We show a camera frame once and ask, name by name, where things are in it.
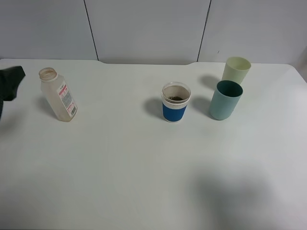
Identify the teal plastic cup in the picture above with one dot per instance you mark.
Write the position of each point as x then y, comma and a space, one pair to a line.
225, 99

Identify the pale yellow plastic cup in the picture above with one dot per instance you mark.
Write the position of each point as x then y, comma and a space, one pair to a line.
236, 68

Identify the clear plastic drink bottle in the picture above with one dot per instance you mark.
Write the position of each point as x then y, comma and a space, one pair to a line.
58, 95

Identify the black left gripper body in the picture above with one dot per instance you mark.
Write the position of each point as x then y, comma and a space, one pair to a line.
10, 79

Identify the blue sleeved paper cup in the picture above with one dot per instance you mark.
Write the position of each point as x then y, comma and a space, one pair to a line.
175, 98

